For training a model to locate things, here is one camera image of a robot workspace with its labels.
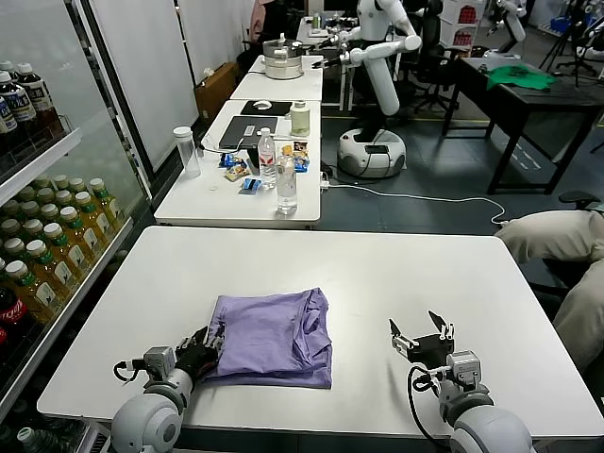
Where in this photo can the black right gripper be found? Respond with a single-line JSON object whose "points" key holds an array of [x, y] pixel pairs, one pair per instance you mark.
{"points": [[431, 349]]}

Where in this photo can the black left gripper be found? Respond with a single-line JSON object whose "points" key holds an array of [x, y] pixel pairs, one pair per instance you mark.
{"points": [[196, 358]]}

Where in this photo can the purple t-shirt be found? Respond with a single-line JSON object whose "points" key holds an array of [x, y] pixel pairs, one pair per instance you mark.
{"points": [[269, 335]]}

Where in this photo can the thin white humanoid robot arm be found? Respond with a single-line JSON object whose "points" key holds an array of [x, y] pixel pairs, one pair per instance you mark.
{"points": [[347, 35]]}

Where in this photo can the thick white humanoid robot arm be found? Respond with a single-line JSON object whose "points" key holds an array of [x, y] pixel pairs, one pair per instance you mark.
{"points": [[391, 46]]}

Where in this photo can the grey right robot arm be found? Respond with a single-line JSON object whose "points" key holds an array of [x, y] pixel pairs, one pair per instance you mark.
{"points": [[491, 429]]}

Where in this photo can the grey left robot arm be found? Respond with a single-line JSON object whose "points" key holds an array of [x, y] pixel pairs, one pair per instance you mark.
{"points": [[141, 420]]}

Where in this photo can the white table with snacks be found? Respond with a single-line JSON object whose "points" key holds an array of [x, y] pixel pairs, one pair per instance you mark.
{"points": [[198, 203]]}

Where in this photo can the blue and black snack packet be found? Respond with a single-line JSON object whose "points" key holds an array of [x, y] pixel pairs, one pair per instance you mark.
{"points": [[250, 185]]}

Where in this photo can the person in beige trousers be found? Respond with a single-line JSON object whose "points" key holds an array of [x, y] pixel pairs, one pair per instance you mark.
{"points": [[547, 236]]}

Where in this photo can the tan snack packet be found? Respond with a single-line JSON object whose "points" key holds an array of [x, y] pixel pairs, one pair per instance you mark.
{"points": [[237, 172]]}

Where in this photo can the yellow tea bottle white cap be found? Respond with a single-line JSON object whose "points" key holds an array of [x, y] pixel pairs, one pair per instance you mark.
{"points": [[9, 208], [101, 198], [75, 184], [41, 180], [65, 196], [45, 194], [10, 226], [75, 231], [45, 269], [29, 207], [60, 180], [89, 214], [33, 227], [28, 292], [14, 245], [61, 250], [49, 212], [27, 193]]}

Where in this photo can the clear unlabelled water bottle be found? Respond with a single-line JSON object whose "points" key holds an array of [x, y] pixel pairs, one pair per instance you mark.
{"points": [[287, 184]]}

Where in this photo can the clear tumbler white lid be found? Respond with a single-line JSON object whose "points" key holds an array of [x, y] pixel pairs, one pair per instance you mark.
{"points": [[189, 156]]}

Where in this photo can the small black stand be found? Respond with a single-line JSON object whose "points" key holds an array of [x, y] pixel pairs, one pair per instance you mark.
{"points": [[253, 159]]}

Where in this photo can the white power strip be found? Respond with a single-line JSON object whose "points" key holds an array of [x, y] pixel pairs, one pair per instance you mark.
{"points": [[324, 180]]}

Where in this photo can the red label water bottle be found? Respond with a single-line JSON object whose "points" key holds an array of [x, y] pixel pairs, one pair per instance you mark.
{"points": [[267, 160]]}

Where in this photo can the red label cola bottle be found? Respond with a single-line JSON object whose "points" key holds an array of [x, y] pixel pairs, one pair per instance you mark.
{"points": [[11, 311]]}

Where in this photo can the dark bottle white cap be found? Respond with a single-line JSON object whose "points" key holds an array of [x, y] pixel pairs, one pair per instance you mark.
{"points": [[27, 435]]}

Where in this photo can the small yellow snack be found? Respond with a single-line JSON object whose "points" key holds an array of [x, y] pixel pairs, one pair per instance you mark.
{"points": [[286, 150]]}

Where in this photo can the dark grey laptop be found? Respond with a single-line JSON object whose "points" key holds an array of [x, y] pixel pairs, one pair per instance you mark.
{"points": [[245, 132]]}

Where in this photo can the colourful printed snack packet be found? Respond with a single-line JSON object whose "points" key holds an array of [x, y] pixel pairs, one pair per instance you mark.
{"points": [[299, 147]]}

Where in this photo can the pale green jar cream lid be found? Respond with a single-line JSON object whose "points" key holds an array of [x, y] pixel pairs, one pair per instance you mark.
{"points": [[299, 120]]}

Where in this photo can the white computer mouse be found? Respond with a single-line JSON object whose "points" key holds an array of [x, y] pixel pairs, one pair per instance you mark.
{"points": [[262, 105]]}

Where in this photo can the black mouse pad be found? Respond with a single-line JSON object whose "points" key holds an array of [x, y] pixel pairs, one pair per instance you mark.
{"points": [[278, 107]]}

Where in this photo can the glass door drinks cabinet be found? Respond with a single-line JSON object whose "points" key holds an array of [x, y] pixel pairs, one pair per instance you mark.
{"points": [[38, 162]]}

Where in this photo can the brown cardboard box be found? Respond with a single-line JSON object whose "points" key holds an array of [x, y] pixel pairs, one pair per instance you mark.
{"points": [[217, 89]]}

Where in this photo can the white table with pot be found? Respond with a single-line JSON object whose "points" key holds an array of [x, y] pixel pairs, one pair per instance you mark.
{"points": [[264, 87]]}

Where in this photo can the white humanoid robot body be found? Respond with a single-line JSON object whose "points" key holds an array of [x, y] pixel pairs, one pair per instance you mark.
{"points": [[377, 80]]}

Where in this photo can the black work table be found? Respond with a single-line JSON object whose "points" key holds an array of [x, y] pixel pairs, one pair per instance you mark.
{"points": [[542, 101]]}

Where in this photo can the green cloth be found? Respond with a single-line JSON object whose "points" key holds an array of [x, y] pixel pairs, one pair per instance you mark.
{"points": [[514, 78]]}

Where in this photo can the steel steamer pot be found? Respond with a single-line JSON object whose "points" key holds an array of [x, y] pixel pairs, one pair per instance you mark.
{"points": [[283, 63]]}

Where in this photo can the dark tea bottle white label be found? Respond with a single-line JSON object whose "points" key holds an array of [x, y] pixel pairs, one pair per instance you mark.
{"points": [[5, 118], [40, 99], [21, 106], [7, 65]]}

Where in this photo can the white shelf with red boxes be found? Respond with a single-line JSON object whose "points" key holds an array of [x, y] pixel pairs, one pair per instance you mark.
{"points": [[464, 33]]}

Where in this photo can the black office chair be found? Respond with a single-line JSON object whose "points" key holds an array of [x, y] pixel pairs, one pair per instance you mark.
{"points": [[431, 28]]}

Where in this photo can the person in pink top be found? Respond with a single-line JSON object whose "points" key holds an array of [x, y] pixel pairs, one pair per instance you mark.
{"points": [[259, 19]]}

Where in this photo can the white slim robot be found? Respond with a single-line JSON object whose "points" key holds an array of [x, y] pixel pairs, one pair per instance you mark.
{"points": [[516, 23]]}

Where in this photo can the small green bottle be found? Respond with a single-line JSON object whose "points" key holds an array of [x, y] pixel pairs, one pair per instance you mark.
{"points": [[316, 21]]}

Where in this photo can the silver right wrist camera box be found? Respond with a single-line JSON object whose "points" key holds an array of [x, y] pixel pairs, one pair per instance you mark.
{"points": [[464, 368]]}

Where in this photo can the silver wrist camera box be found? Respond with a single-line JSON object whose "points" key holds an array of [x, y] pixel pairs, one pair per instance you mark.
{"points": [[158, 361], [464, 368]]}

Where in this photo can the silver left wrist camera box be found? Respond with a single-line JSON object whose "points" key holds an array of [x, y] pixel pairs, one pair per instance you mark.
{"points": [[158, 361]]}

